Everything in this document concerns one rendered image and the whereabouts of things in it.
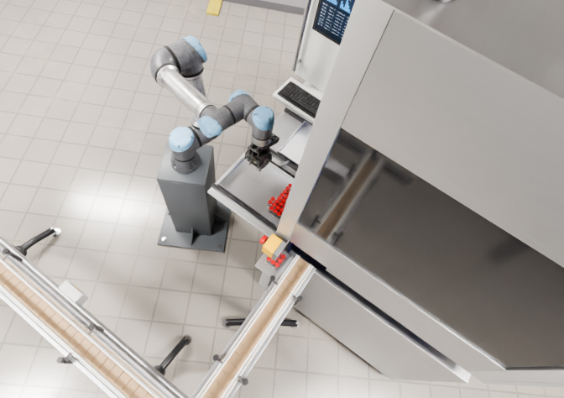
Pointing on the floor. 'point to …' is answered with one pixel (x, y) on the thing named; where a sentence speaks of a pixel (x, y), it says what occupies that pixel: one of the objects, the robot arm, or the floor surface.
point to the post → (336, 98)
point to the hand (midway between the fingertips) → (260, 164)
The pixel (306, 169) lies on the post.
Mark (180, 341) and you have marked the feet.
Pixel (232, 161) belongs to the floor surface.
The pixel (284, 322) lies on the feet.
